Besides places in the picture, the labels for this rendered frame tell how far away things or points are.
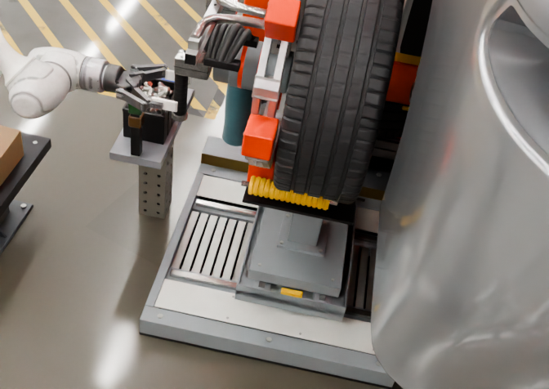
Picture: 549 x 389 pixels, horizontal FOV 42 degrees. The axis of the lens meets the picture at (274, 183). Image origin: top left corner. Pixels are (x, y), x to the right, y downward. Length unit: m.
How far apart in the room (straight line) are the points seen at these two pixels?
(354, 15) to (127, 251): 1.30
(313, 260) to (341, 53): 0.87
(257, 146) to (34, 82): 0.56
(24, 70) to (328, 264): 1.13
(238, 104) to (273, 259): 0.52
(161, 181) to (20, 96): 0.92
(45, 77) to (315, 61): 0.66
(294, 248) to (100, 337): 0.69
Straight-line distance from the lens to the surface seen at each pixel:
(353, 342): 2.36
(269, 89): 1.74
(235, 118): 2.24
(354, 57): 1.71
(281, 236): 2.38
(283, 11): 1.70
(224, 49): 1.79
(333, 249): 2.40
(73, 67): 1.95
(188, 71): 1.85
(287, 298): 2.32
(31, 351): 2.38
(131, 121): 2.21
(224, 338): 2.29
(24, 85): 1.82
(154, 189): 2.64
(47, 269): 2.59
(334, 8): 1.75
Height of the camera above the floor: 1.94
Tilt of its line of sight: 41 degrees down
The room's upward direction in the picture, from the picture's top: 10 degrees clockwise
